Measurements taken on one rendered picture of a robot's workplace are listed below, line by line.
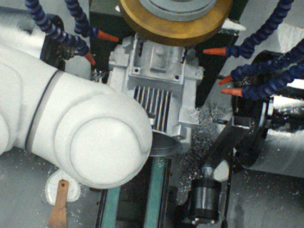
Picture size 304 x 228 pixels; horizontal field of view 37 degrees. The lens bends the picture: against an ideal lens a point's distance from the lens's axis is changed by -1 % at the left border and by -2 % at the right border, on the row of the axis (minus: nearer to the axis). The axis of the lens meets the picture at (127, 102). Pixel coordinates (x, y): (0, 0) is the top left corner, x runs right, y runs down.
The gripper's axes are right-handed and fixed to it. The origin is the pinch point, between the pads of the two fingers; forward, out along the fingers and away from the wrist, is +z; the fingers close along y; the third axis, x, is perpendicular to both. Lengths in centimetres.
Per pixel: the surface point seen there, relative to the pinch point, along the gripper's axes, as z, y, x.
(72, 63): 39.1, 15.1, -5.4
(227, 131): -12.5, -18.1, -0.3
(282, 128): -2.3, -30.4, -1.3
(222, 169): 27.6, -27.5, 14.3
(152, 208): 10.1, -10.5, 21.4
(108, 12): 6.3, 5.2, -17.5
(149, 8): -16.9, -2.6, -16.9
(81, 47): -2.8, 8.3, -9.7
